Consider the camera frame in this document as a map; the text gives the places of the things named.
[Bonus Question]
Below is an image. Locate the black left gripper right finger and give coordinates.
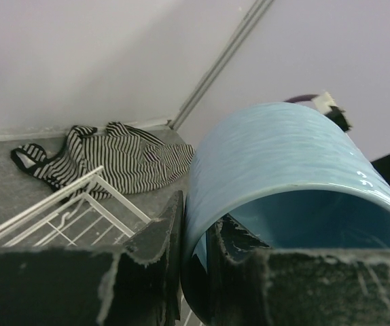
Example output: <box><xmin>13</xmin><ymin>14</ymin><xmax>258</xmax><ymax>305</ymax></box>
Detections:
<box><xmin>207</xmin><ymin>216</ymin><xmax>390</xmax><ymax>325</ymax></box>

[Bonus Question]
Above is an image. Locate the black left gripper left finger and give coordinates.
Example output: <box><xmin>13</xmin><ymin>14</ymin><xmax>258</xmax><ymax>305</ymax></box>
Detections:
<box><xmin>0</xmin><ymin>191</ymin><xmax>183</xmax><ymax>325</ymax></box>

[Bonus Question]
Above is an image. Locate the light blue textured mug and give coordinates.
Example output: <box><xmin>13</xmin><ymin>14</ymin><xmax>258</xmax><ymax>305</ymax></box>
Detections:
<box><xmin>181</xmin><ymin>102</ymin><xmax>390</xmax><ymax>325</ymax></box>

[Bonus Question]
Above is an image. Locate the striped cloth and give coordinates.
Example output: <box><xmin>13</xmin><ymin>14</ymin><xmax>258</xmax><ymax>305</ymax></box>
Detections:
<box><xmin>10</xmin><ymin>122</ymin><xmax>194</xmax><ymax>195</ymax></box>

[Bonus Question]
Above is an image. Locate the white wire dish rack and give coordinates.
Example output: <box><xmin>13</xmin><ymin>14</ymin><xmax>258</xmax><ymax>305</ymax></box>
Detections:
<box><xmin>0</xmin><ymin>168</ymin><xmax>157</xmax><ymax>249</ymax></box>

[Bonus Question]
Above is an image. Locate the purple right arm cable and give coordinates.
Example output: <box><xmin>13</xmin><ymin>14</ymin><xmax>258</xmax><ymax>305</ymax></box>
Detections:
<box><xmin>283</xmin><ymin>93</ymin><xmax>320</xmax><ymax>104</ymax></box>

